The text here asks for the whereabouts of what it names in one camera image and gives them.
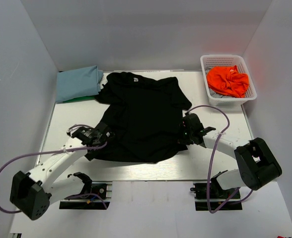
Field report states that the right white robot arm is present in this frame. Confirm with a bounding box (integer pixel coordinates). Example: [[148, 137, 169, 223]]
[[179, 113, 282, 198]]

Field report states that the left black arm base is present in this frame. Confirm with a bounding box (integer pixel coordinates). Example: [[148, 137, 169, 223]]
[[59, 172, 112, 210]]

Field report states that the white plastic basket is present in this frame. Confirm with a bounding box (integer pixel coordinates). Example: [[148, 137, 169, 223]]
[[200, 55, 257, 107]]

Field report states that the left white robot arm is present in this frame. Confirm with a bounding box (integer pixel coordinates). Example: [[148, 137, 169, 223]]
[[10, 122, 115, 221]]

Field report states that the grey t-shirt in basket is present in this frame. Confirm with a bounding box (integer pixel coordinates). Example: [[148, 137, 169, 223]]
[[209, 89, 233, 99]]

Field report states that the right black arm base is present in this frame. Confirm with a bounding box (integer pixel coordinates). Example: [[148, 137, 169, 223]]
[[190, 178, 242, 211]]

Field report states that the black t-shirt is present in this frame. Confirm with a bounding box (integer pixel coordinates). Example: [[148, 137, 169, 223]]
[[95, 72, 192, 163]]

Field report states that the folded blue-grey t-shirt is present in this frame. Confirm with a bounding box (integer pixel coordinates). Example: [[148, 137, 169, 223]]
[[55, 65, 104, 103]]

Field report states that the folded green t-shirt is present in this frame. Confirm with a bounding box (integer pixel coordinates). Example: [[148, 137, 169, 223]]
[[62, 96, 95, 103]]

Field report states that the crumpled orange t-shirt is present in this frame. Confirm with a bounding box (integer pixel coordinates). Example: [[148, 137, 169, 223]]
[[205, 65, 250, 98]]

